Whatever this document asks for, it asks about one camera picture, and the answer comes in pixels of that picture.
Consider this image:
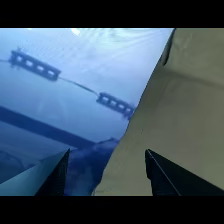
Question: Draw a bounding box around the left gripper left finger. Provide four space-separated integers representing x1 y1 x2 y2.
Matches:
0 148 71 197

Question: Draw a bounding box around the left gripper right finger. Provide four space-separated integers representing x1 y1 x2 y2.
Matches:
144 148 224 197

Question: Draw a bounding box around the brown garment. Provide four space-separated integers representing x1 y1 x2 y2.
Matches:
92 27 224 197

